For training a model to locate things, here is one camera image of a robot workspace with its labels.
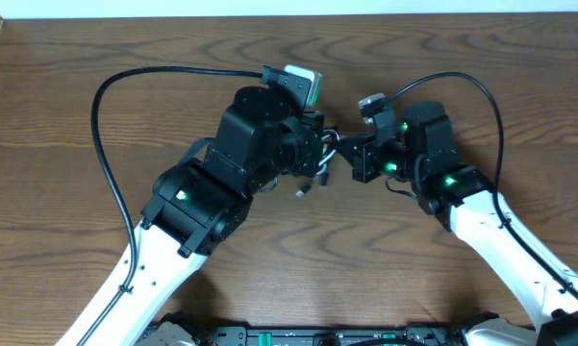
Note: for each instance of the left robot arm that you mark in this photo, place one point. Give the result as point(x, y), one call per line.
point(198, 203)

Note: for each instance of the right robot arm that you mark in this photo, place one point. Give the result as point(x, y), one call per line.
point(418, 147)

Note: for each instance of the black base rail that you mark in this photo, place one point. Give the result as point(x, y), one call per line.
point(175, 329)

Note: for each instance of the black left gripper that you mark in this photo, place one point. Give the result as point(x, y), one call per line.
point(313, 145)

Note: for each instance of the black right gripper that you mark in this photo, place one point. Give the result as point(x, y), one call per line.
point(363, 161)

